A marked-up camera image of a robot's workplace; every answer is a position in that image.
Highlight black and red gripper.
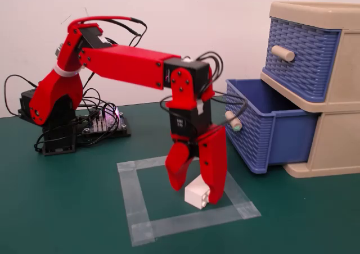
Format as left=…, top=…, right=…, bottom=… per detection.
left=164, top=98, right=228, bottom=205

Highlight white cube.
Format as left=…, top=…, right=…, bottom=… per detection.
left=183, top=175, right=212, bottom=210

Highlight blue wicker-pattern drawer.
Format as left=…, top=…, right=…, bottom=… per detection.
left=224, top=78, right=321, bottom=175
left=261, top=16, right=342, bottom=103

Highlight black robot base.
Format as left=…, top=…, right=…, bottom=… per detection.
left=17, top=87, right=78, bottom=157

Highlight white band on arm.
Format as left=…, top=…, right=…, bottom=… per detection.
left=53, top=63, right=80, bottom=79

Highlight beige plastic drawer cabinet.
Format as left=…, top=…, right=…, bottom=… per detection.
left=259, top=1, right=360, bottom=179

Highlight translucent tape strip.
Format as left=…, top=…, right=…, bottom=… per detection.
left=224, top=170, right=263, bottom=220
left=130, top=201, right=263, bottom=241
left=116, top=160, right=156, bottom=248
left=116, top=155, right=170, bottom=173

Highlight controller circuit board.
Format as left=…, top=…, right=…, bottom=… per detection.
left=79, top=107, right=132, bottom=144

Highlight black elbow servo cable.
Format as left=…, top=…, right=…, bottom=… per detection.
left=97, top=17, right=149, bottom=48

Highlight black power cable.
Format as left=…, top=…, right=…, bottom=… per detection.
left=3, top=74, right=39, bottom=117

